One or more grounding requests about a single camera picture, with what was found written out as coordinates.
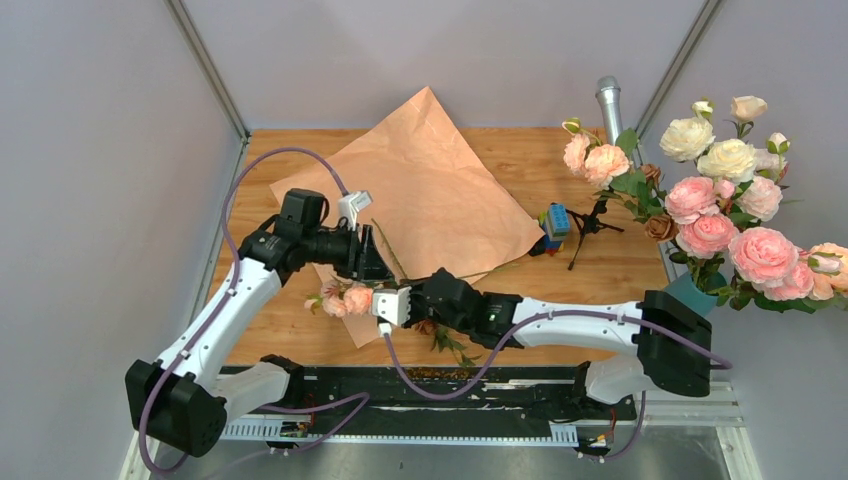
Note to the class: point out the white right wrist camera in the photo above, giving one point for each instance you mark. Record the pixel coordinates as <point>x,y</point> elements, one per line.
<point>391,307</point>

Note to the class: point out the white roses stem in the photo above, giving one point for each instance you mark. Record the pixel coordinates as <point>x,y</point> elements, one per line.
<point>693,140</point>

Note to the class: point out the multicolour toy brick stack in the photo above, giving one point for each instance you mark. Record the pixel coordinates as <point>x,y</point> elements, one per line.
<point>545,244</point>

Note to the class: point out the silver microphone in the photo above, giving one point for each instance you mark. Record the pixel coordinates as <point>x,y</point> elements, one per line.
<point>608,97</point>

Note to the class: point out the pink roses stem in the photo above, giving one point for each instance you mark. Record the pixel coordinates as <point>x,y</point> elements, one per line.
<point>709,213</point>

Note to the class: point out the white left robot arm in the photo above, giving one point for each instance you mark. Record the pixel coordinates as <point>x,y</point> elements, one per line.
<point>179,399</point>

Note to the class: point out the dried brown roses stem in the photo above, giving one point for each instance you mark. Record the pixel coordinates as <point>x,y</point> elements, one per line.
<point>659,225</point>

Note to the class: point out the blue toy brick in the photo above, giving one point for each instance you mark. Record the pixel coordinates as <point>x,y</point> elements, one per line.
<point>557,221</point>

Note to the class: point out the brown kraft wrapping paper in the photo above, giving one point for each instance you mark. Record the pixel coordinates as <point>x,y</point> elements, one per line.
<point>434,204</point>

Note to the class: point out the peach roses in vase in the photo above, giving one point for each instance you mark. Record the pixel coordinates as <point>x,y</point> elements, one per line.
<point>764,268</point>

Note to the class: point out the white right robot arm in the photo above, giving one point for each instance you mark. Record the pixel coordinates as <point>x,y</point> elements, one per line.
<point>656,343</point>

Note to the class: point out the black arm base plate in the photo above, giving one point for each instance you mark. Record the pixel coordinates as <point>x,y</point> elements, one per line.
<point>521,401</point>

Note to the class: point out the single rose stem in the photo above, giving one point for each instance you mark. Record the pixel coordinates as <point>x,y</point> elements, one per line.
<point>744,110</point>

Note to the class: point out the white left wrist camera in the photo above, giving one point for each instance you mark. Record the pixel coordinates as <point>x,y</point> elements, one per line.
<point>351,205</point>

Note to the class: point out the white slotted cable duct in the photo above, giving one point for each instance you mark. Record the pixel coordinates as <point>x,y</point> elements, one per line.
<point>279,429</point>

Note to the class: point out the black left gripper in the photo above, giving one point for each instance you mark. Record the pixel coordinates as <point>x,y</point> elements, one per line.
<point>373,267</point>

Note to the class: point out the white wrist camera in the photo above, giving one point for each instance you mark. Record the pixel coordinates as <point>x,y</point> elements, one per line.
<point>351,205</point>
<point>391,307</point>

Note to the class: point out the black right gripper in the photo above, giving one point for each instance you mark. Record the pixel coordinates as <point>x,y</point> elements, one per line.
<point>414,318</point>

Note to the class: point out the teal ceramic vase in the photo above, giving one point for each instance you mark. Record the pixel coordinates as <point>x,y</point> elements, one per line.
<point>685,290</point>

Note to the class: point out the peach roses stem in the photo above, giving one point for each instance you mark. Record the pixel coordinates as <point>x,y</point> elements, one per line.
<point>606,168</point>
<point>342,298</point>

